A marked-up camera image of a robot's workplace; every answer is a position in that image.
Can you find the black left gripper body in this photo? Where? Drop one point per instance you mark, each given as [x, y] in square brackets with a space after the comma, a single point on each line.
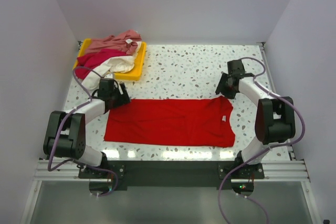
[118, 99]

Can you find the magenta t shirt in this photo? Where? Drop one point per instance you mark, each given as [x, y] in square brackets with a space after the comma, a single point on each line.
[93, 60]

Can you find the white t shirt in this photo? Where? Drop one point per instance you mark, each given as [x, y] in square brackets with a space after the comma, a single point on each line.
[120, 64]

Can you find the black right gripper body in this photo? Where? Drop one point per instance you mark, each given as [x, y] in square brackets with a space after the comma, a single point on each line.
[224, 87]

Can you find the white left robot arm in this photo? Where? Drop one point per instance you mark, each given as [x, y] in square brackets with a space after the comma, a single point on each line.
[65, 139]

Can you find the red t shirt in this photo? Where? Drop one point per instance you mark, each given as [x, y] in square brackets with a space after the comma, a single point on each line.
[172, 122]

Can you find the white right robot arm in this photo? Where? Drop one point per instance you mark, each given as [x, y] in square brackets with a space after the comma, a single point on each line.
[258, 147]

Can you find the yellow plastic tray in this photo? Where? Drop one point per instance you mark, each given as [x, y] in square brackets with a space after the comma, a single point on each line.
[134, 74]

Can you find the aluminium table edge rail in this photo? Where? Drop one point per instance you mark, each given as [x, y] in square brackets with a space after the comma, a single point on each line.
[281, 112]

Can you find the dusty pink t shirt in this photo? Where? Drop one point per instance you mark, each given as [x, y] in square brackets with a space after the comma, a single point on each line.
[126, 42]

